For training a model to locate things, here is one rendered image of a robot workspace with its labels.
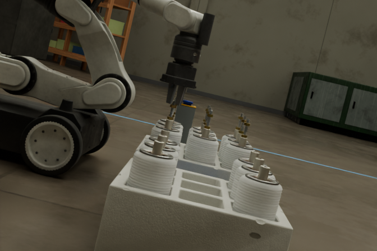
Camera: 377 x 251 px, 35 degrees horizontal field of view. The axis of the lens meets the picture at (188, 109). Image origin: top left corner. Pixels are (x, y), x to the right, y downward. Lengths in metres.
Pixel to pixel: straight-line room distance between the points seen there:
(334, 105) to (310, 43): 2.30
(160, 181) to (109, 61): 0.97
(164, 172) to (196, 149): 0.56
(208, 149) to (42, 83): 0.72
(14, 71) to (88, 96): 0.28
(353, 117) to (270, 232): 8.19
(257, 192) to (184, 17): 0.71
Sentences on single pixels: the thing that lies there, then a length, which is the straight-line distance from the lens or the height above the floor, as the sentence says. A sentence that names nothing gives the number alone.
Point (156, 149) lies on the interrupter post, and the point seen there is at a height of 0.26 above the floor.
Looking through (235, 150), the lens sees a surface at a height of 0.24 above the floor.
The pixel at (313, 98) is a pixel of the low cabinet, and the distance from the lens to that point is 9.27.
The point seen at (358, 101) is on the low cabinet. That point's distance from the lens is 9.41.
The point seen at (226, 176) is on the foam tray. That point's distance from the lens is 1.79.
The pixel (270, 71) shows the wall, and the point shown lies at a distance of 11.23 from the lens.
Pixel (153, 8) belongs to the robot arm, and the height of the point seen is 0.61.
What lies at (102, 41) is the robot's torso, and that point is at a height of 0.47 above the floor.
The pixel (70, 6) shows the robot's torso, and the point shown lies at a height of 0.57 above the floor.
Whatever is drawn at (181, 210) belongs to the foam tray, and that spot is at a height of 0.16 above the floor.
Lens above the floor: 0.45
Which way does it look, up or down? 4 degrees down
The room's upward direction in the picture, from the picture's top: 13 degrees clockwise
